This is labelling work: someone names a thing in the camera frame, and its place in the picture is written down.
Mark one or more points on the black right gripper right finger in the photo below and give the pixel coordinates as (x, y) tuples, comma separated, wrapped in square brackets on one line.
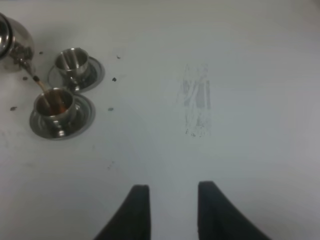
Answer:
[(219, 219)]

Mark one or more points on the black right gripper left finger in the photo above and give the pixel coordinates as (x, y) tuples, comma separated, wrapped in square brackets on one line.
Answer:
[(132, 221)]

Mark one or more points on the stainless steel teapot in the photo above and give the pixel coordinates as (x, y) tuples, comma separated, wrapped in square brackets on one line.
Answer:
[(17, 48)]

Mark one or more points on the near stainless steel saucer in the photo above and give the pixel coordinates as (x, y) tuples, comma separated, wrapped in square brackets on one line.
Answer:
[(85, 115)]

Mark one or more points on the stainless steel saucer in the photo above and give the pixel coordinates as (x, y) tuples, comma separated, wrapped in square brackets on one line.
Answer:
[(85, 115), (92, 78)]

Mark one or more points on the near stainless steel teacup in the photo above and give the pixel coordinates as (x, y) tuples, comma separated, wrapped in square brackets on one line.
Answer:
[(56, 107)]

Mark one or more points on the stainless steel teacup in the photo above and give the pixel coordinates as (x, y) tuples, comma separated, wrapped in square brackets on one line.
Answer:
[(73, 65), (56, 107)]

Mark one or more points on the far stainless steel saucer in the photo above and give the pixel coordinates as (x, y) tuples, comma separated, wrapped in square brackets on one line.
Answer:
[(92, 78)]

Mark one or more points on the far stainless steel teacup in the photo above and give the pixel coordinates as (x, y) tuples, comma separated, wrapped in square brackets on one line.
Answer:
[(73, 65)]

